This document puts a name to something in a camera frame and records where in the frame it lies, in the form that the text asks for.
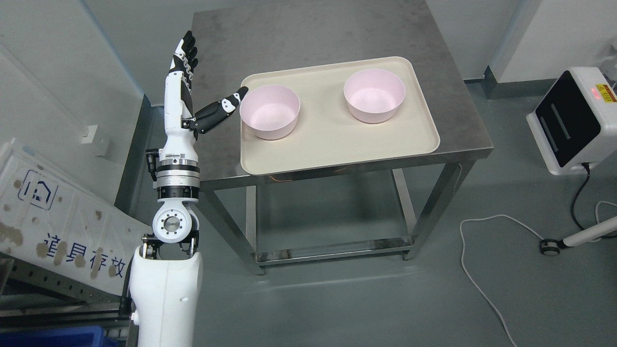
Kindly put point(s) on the white printed plastic panel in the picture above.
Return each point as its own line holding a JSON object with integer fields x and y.
{"x": 49, "y": 222}

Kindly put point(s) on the pink bowl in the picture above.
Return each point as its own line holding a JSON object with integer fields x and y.
{"x": 374, "y": 95}
{"x": 271, "y": 111}

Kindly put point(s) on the white black appliance box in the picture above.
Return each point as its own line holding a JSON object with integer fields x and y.
{"x": 575, "y": 124}

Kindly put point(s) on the white wall socket box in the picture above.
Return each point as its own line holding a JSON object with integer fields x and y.
{"x": 97, "y": 141}

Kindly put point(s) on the beige plastic tray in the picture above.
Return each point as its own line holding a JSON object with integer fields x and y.
{"x": 327, "y": 135}

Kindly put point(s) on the white stand leg with caster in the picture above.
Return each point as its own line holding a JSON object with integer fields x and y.
{"x": 554, "y": 247}

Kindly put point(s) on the blue plastic bin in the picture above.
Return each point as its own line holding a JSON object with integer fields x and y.
{"x": 87, "y": 336}

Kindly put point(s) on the metal shelf frame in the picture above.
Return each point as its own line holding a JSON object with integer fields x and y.
{"x": 36, "y": 298}

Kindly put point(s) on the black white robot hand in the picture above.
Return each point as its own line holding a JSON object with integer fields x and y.
{"x": 182, "y": 124}

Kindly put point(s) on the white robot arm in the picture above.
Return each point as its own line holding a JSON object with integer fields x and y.
{"x": 166, "y": 270}

